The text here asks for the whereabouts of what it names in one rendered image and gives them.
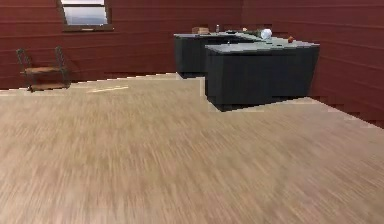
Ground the black kitchen counter grey top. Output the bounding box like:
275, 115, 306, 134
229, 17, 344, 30
173, 30, 321, 112

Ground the dark green flat object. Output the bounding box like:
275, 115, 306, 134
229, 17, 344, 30
240, 29, 263, 38

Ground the white round kettle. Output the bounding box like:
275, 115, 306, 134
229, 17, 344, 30
260, 28, 274, 41

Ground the metal shelf with wooden boards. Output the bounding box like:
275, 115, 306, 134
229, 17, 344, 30
15, 45, 72, 93

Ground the window with dark frame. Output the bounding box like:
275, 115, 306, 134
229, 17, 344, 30
57, 0, 115, 33

